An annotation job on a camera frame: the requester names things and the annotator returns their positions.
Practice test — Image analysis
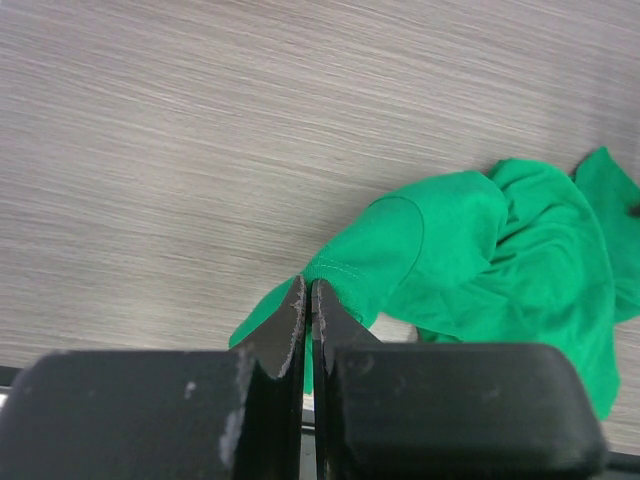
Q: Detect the green t shirt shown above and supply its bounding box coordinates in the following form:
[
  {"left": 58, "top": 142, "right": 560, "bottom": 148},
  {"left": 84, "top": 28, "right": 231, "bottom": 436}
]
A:
[{"left": 228, "top": 145, "right": 640, "bottom": 422}]

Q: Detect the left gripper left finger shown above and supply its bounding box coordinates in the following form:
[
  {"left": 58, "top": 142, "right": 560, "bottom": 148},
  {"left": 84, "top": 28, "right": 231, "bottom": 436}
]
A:
[{"left": 1, "top": 278, "right": 306, "bottom": 479}]

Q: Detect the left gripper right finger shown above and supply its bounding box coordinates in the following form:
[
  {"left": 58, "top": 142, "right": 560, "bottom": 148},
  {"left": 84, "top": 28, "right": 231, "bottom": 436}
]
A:
[{"left": 310, "top": 280, "right": 608, "bottom": 479}]

